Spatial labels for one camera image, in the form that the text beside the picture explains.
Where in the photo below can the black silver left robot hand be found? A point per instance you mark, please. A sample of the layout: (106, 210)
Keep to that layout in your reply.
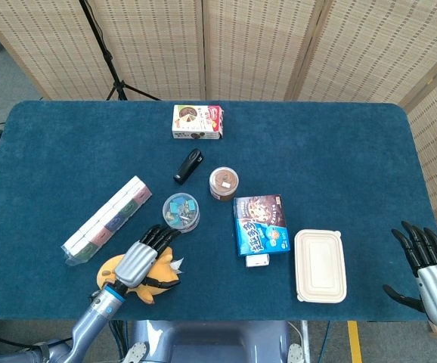
(137, 264)

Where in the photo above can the yellow plush duck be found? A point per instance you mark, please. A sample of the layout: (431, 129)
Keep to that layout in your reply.
(163, 272)

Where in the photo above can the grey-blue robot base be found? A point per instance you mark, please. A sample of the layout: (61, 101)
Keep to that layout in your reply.
(211, 342)

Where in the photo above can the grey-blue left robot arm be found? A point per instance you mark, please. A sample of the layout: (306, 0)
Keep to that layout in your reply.
(90, 321)

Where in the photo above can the wrapped pack of tissue packets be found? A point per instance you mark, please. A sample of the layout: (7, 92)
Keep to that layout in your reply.
(107, 221)

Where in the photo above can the clear tub of binder clips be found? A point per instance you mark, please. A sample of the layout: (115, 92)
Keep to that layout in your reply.
(181, 211)

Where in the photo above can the white perforated foot pad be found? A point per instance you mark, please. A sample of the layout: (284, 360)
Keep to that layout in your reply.
(296, 353)
(135, 352)

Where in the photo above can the black stapler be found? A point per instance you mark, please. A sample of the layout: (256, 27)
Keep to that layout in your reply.
(188, 166)

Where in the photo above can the brown chocolate spread jar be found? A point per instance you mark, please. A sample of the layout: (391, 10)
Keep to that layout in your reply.
(224, 183)

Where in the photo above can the small white box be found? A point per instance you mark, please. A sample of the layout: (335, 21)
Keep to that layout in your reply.
(257, 260)

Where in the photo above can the beige lidded lunch container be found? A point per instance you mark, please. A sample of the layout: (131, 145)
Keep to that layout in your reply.
(320, 265)

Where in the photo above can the blue chocolate cookie box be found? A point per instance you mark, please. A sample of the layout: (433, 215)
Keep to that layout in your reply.
(262, 225)

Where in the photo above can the white cake snack box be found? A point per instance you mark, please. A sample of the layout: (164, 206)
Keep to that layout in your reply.
(197, 121)

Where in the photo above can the dark blue table cloth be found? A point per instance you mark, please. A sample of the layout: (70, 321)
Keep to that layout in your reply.
(317, 170)

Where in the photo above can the black tripod stand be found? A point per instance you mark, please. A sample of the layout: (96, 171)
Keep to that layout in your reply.
(107, 56)

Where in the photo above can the bamboo folding screen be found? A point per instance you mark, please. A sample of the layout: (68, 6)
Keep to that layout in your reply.
(260, 45)

